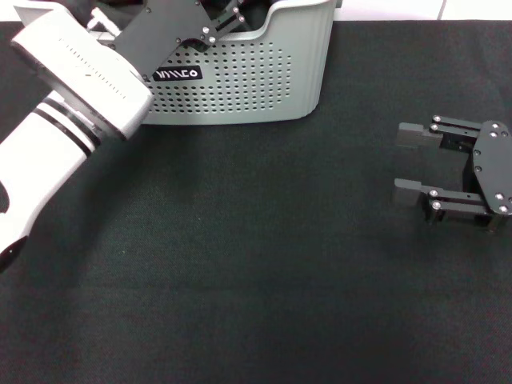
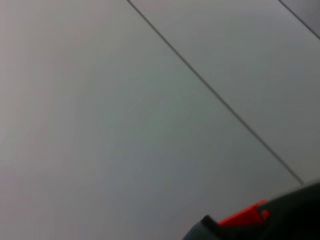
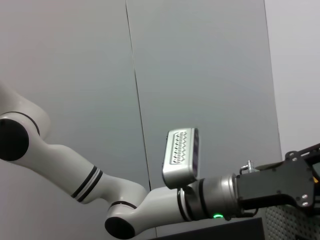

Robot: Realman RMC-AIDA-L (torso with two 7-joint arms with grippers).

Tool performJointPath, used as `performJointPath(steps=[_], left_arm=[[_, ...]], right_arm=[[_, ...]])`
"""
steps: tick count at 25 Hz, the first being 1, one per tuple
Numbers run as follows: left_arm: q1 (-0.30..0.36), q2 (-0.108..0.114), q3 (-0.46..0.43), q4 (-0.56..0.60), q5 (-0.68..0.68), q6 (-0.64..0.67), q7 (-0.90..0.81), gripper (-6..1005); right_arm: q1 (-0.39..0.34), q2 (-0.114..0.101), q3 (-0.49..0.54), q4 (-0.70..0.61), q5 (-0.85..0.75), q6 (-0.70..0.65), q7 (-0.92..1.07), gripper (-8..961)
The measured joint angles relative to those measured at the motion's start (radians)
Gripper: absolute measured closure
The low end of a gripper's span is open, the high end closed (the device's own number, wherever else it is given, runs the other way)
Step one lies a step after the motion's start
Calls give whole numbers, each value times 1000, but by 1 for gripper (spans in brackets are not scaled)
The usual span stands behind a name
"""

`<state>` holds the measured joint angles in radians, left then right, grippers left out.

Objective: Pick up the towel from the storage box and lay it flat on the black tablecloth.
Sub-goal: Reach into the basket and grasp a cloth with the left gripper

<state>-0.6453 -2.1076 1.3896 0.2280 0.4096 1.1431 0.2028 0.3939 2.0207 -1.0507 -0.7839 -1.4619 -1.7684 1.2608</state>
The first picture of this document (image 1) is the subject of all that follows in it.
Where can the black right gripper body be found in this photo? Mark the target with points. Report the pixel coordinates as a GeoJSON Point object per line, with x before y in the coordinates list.
{"type": "Point", "coordinates": [492, 168]}

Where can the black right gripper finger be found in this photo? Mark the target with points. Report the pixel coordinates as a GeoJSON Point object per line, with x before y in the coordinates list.
{"type": "Point", "coordinates": [408, 192]}
{"type": "Point", "coordinates": [412, 136]}

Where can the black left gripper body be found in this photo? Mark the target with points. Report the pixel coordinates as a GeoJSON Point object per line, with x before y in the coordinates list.
{"type": "Point", "coordinates": [168, 28]}

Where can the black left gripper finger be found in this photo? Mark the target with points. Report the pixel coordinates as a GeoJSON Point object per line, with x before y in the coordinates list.
{"type": "Point", "coordinates": [226, 22]}

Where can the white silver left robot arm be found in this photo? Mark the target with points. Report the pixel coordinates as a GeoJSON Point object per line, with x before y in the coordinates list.
{"type": "Point", "coordinates": [80, 72]}

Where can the grey perforated storage box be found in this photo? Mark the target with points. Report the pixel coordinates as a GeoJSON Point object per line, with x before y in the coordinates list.
{"type": "Point", "coordinates": [248, 92]}

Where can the black tablecloth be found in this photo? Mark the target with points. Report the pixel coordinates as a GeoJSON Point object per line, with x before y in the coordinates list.
{"type": "Point", "coordinates": [280, 280]}

